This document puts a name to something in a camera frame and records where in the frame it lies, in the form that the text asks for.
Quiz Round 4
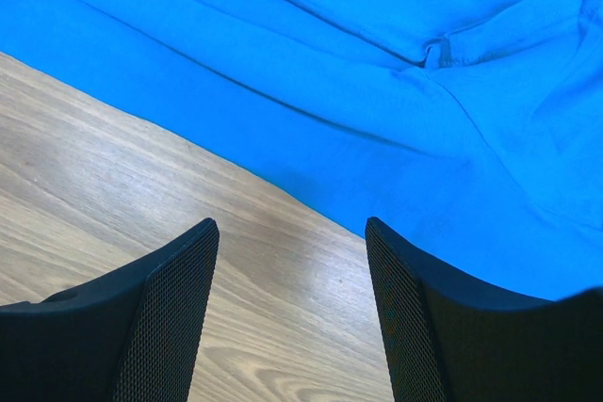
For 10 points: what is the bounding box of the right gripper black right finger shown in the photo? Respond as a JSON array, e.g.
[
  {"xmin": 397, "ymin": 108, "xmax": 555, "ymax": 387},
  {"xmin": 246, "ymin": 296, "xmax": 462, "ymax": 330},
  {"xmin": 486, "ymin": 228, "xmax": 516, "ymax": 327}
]
[{"xmin": 365, "ymin": 217, "xmax": 602, "ymax": 401}]

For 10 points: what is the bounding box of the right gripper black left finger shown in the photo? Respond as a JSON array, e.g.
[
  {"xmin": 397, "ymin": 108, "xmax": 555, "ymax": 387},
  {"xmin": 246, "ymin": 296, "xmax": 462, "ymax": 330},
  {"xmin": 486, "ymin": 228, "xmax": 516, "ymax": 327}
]
[{"xmin": 1, "ymin": 218, "xmax": 220, "ymax": 401}]

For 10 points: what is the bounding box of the blue t-shirt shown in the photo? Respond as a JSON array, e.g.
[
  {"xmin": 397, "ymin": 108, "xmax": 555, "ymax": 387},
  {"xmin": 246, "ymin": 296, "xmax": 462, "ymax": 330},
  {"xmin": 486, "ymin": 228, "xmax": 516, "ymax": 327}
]
[{"xmin": 1, "ymin": 0, "xmax": 602, "ymax": 299}]

